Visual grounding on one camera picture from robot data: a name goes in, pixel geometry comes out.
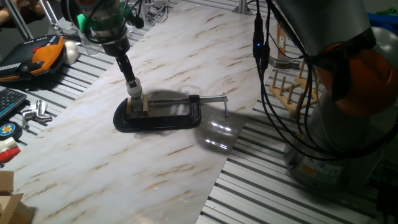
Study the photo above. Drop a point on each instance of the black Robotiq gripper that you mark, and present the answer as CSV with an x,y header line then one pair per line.
x,y
116,46

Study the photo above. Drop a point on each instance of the wooden peg rack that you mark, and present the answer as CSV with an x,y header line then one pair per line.
x,y
283,100

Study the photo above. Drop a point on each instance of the black keyboard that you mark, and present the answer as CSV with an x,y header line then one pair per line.
x,y
9,101

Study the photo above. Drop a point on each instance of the silver metal pipe fitting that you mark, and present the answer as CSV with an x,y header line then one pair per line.
x,y
35,113

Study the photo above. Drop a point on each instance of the white egg-shaped object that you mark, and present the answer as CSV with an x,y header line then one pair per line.
x,y
71,52

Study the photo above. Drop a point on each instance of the small wooden block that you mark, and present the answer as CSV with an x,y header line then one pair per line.
x,y
145,106
129,109

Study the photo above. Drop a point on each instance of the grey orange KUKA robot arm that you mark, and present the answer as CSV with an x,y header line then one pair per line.
x,y
342,124

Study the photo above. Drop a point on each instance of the blue bag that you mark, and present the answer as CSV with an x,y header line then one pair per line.
x,y
382,20

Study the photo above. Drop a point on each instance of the marble pattern mat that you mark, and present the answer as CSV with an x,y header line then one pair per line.
x,y
124,174

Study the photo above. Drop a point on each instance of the aluminium profile post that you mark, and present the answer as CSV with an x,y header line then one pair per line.
x,y
18,18
242,7

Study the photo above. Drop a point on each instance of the orange black teach pendant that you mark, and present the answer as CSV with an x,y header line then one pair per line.
x,y
43,57

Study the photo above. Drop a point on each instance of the thin metal rod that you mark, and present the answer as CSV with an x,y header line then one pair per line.
x,y
50,15

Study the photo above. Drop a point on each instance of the black blue tape measure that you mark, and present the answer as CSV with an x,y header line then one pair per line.
x,y
7,130

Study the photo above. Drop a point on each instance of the dark sleeved forearm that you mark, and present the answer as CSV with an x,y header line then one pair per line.
x,y
26,18

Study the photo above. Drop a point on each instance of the open cardboard box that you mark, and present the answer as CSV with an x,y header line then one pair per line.
x,y
12,208

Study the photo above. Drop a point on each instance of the clear jar white lid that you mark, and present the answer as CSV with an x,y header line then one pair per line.
x,y
85,46

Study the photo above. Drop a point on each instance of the black round device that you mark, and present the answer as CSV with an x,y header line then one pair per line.
x,y
66,12

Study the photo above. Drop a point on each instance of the black iron C-clamp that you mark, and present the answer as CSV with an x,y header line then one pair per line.
x,y
155,123

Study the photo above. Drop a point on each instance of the white red pipe valve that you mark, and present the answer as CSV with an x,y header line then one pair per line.
x,y
7,151

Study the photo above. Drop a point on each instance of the white light bulb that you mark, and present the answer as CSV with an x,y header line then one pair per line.
x,y
134,92

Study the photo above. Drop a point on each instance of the person hand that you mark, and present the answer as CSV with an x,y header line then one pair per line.
x,y
35,5
4,17

